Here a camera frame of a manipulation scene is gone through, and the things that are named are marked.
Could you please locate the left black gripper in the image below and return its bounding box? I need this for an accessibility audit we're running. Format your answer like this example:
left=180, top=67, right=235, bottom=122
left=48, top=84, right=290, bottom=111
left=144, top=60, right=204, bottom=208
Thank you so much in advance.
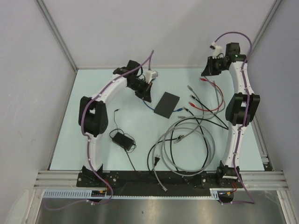
left=127, top=78, right=152, bottom=103

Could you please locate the black network switch box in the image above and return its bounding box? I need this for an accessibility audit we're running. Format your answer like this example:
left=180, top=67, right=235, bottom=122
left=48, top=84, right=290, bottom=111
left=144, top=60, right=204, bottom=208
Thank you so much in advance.
left=154, top=92, right=183, bottom=119

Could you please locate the blue ethernet cable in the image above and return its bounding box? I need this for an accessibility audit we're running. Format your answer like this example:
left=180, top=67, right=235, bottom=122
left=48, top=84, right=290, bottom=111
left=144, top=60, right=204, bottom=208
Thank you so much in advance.
left=142, top=99, right=184, bottom=112

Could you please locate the red ethernet cable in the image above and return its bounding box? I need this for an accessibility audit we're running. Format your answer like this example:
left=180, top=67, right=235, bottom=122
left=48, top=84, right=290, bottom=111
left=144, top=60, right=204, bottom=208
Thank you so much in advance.
left=188, top=77, right=227, bottom=112

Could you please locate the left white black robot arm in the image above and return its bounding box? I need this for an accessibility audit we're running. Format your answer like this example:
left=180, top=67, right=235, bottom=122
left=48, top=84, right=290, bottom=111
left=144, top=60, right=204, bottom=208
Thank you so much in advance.
left=78, top=60, right=158, bottom=187

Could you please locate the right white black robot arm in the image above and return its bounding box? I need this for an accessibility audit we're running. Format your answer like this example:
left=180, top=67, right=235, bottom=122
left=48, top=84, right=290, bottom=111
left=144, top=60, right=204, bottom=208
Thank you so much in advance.
left=201, top=42, right=260, bottom=187

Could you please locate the black power adapter brick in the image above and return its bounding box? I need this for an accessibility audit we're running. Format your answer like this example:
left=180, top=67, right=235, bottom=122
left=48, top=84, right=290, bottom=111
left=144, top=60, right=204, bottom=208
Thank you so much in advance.
left=112, top=132, right=134, bottom=151

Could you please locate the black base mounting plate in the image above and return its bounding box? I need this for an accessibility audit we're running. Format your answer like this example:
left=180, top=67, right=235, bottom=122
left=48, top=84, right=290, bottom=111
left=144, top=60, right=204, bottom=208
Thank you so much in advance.
left=76, top=168, right=243, bottom=197

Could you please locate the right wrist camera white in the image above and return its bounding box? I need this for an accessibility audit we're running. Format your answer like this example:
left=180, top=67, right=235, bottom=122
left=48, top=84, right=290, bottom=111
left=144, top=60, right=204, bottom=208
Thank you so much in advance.
left=209, top=42, right=222, bottom=58

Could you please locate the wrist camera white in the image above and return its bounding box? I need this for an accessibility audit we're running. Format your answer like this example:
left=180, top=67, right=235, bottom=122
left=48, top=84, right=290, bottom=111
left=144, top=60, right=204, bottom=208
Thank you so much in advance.
left=209, top=42, right=222, bottom=58
left=145, top=70, right=158, bottom=83

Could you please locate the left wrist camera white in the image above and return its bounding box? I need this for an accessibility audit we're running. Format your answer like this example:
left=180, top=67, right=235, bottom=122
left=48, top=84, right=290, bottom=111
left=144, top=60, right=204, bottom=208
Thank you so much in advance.
left=145, top=70, right=158, bottom=83

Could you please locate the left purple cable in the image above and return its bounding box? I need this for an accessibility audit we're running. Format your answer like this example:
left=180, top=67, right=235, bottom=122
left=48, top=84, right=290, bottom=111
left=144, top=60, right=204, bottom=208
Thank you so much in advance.
left=43, top=49, right=155, bottom=210

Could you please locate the purple cable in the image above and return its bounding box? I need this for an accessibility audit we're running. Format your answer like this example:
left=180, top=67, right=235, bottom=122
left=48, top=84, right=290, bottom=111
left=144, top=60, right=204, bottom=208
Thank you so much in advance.
left=214, top=31, right=256, bottom=204
left=43, top=49, right=155, bottom=210

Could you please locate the grey ethernet cable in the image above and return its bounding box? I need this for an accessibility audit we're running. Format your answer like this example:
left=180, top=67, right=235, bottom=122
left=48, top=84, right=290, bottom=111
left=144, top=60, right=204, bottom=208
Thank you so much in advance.
left=153, top=80, right=226, bottom=192

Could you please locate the black power cable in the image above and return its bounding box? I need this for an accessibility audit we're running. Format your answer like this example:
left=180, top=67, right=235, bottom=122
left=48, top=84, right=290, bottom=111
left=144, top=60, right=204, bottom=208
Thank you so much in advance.
left=109, top=94, right=229, bottom=178

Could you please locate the slotted cable duct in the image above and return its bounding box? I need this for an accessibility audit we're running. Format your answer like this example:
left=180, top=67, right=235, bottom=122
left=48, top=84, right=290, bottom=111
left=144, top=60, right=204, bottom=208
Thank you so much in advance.
left=43, top=189, right=219, bottom=200

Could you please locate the aluminium frame rail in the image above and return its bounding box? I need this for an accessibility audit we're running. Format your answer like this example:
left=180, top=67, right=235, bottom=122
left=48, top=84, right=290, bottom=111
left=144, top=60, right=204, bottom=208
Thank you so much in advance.
left=35, top=170, right=289, bottom=190

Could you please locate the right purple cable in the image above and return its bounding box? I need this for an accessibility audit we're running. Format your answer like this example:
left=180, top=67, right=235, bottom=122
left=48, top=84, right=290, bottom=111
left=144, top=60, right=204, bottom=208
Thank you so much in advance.
left=214, top=31, right=256, bottom=204

